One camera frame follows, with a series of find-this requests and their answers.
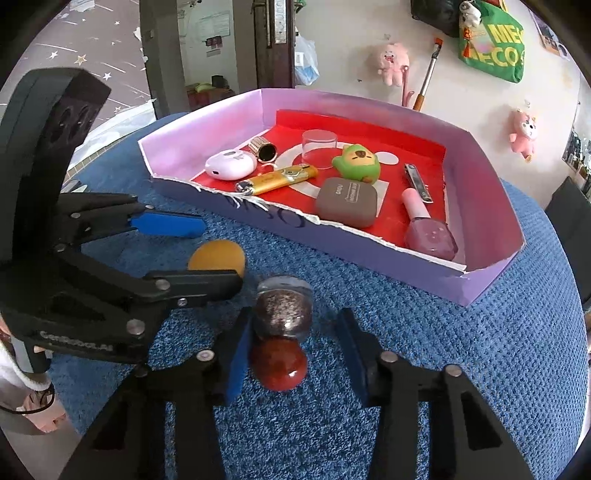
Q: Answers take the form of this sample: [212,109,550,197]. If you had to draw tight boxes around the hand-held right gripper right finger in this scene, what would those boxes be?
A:
[335,308,536,480]

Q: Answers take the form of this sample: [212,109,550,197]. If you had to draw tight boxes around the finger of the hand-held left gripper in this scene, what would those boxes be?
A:
[60,193,206,239]
[58,244,244,324]

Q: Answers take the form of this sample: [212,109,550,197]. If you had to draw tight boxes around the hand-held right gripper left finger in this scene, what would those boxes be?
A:
[60,308,253,480]

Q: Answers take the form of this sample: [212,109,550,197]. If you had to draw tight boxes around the orange round sponge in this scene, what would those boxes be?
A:
[188,240,246,278]

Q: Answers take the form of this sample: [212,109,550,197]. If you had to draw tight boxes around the red ball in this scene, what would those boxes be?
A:
[250,338,308,392]

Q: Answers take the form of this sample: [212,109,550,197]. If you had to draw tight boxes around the glitter jar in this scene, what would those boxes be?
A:
[252,276,314,344]

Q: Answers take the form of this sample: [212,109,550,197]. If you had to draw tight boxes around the white earbud case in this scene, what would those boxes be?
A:
[205,148,258,181]

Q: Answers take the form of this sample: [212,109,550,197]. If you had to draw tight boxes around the yellow lighter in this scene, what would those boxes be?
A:
[235,165,318,196]

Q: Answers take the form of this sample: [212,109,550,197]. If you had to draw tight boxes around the brown eyeshadow case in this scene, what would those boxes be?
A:
[315,178,379,229]

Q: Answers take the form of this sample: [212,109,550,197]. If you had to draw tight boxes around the clear plastic cup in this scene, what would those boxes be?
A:
[302,129,337,163]

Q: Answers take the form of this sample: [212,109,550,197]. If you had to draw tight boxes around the silver nail clipper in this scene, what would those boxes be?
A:
[403,163,435,205]

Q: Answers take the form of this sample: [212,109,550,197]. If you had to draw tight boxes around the green toy figure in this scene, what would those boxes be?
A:
[331,143,382,184]

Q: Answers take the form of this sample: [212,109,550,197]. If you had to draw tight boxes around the purple cardboard box red bottom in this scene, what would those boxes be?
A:
[139,89,527,307]

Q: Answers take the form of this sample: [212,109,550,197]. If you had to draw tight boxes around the person's left forearm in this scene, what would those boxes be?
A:
[0,318,69,435]

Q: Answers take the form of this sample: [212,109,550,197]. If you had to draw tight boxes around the gold studded cylinder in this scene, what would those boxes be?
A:
[249,137,279,164]

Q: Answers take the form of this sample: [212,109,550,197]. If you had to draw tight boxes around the pink nail polish bottle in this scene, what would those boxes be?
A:
[401,188,459,260]

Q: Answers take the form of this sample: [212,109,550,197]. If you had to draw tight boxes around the brown door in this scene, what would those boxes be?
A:
[252,0,296,90]

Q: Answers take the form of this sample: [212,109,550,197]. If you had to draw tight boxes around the blue white plastic bag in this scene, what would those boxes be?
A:
[294,34,320,88]

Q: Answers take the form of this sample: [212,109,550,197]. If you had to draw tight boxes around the black chair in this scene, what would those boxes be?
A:
[545,175,591,315]

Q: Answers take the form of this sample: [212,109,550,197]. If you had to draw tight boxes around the pink plush toy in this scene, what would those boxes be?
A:
[508,108,541,161]
[368,42,411,88]

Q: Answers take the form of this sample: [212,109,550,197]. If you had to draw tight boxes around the orange-tipped paint brush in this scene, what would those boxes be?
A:
[412,37,444,112]

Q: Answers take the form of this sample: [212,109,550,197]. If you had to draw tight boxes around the black bag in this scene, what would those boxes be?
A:
[410,0,465,38]

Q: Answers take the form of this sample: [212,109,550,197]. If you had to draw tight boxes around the green tote bag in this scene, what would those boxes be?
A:
[458,0,527,84]

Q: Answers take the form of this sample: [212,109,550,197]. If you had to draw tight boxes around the pink wall hook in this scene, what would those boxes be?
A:
[400,65,416,108]

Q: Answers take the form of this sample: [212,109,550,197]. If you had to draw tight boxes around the white plush keychain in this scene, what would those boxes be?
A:
[458,1,483,28]

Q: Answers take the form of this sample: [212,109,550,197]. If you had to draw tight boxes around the wall photo cards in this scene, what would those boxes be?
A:
[529,9,571,60]

